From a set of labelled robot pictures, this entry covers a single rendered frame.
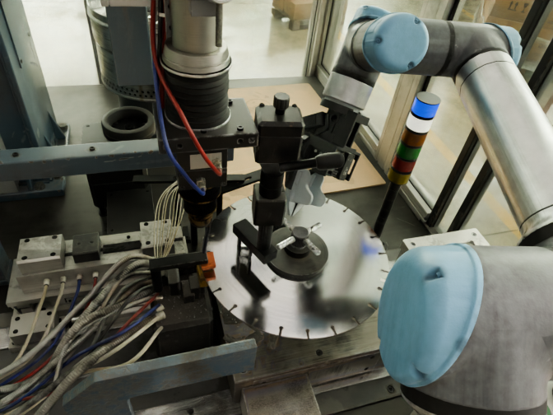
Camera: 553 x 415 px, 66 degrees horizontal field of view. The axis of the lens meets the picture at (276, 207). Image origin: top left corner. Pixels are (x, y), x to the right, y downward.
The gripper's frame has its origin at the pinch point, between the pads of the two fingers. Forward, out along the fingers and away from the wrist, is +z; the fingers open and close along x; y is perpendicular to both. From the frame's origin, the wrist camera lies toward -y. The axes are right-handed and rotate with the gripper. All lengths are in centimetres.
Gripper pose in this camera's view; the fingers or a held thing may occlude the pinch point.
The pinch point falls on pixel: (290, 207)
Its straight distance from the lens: 78.7
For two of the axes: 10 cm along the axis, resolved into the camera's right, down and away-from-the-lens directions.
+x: 6.9, 0.7, 7.2
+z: -3.6, 9.0, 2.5
